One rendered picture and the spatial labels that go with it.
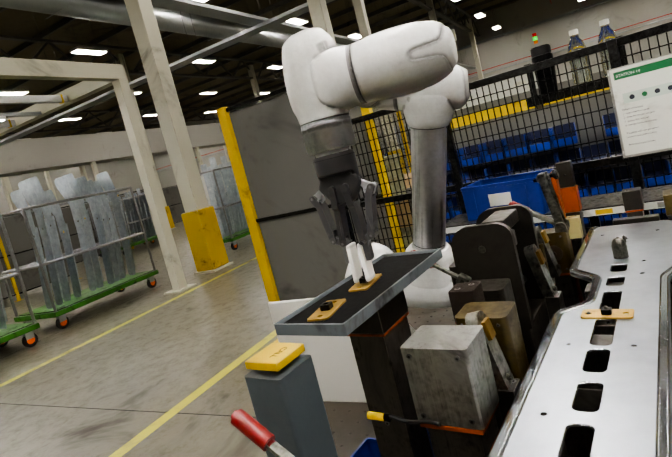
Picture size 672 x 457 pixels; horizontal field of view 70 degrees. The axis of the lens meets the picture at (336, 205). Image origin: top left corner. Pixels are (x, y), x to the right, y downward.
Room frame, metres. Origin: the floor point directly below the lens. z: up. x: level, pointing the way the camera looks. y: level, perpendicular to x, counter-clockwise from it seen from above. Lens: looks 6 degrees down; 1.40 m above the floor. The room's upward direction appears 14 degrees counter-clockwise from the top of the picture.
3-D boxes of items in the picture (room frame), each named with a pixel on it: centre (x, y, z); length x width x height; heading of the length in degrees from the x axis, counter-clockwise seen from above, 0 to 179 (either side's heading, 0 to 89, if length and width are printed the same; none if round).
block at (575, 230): (1.36, -0.65, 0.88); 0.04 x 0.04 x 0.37; 54
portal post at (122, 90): (7.40, 2.66, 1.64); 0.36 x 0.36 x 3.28; 61
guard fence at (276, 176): (3.67, 0.16, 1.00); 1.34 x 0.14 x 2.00; 61
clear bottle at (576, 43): (1.80, -1.00, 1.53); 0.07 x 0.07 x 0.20
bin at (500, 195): (1.80, -0.64, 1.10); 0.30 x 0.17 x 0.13; 45
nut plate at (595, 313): (0.84, -0.43, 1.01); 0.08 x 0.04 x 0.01; 53
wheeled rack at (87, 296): (7.65, 4.12, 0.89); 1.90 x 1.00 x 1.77; 153
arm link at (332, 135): (0.86, -0.02, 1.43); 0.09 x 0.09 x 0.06
